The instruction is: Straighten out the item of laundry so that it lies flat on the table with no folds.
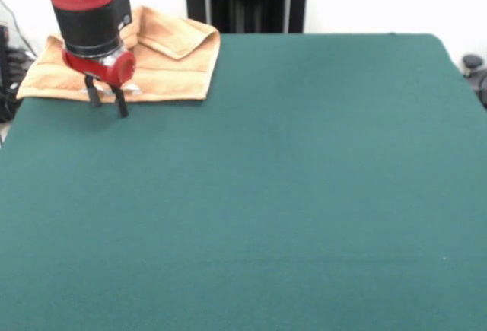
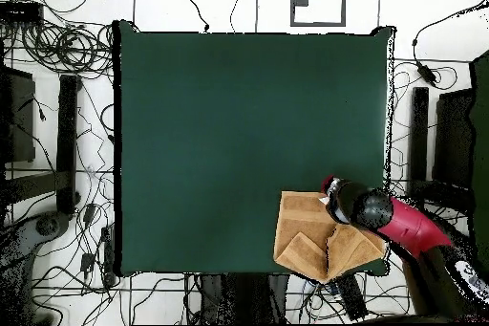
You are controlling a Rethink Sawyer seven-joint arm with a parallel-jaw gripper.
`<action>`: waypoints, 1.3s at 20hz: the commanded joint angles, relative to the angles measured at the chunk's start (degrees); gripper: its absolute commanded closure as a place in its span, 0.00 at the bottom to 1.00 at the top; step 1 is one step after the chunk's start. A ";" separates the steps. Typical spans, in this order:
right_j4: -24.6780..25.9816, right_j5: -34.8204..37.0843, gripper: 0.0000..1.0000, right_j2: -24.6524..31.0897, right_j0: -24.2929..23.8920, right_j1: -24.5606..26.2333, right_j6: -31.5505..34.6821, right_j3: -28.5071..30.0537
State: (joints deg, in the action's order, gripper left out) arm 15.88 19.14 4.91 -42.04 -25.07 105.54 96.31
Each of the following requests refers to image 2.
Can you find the tan terry towel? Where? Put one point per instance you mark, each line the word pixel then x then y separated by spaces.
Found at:
pixel 305 234

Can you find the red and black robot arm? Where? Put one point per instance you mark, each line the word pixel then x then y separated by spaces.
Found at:
pixel 405 222

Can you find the dark green table cloth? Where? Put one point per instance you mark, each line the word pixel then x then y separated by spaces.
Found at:
pixel 229 131

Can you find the black power strip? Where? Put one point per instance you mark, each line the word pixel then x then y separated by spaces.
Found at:
pixel 351 297

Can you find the black equipment box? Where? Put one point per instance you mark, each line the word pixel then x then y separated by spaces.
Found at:
pixel 19 119
pixel 454 138

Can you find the green cloth beside table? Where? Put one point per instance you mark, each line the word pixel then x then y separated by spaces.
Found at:
pixel 482 131

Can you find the dark wheeled stand base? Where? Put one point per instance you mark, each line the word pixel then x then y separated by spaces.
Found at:
pixel 46 226

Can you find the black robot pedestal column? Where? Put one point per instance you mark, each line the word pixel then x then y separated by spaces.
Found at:
pixel 244 295

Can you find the grey rectangular frame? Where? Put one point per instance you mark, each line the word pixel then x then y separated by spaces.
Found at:
pixel 317 24

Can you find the flat black switch box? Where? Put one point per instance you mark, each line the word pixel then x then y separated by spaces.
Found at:
pixel 21 12

